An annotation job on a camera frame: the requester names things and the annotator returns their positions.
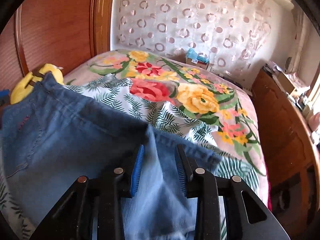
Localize blue denim jeans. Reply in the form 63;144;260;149
1;74;220;239

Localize yellow Pikachu plush toy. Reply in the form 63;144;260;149
10;63;64;105

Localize wooden cabinet sideboard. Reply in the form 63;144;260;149
252;69;319;211

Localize wooden slatted wardrobe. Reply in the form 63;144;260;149
1;0;113;89

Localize palm leaf print bedsheet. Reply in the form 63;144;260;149
1;74;259;239

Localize floral blanket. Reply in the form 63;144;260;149
64;49;269;203

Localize cardboard box on cabinet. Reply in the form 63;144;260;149
277;72;295;94

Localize blue item on box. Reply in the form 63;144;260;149
185;48;209;69

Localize white circle-pattern curtain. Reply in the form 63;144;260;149
111;0;296;86

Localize cream side curtain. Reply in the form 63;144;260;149
291;8;311;73

